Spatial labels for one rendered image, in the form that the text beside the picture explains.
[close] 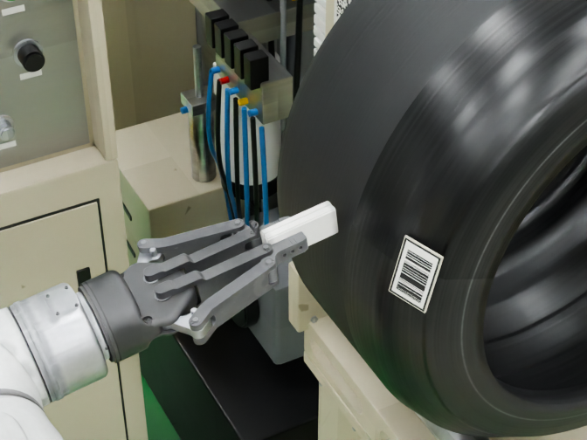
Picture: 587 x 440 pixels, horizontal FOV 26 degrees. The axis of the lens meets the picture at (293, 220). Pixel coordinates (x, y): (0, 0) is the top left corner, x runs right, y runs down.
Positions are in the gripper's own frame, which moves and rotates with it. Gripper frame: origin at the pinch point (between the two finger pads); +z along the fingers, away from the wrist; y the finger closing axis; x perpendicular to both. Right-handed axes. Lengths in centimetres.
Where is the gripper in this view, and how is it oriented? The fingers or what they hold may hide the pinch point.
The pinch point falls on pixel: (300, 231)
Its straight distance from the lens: 114.5
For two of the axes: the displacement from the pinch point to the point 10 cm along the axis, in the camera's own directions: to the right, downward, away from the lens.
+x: 1.2, 7.3, 6.7
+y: -4.6, -5.6, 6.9
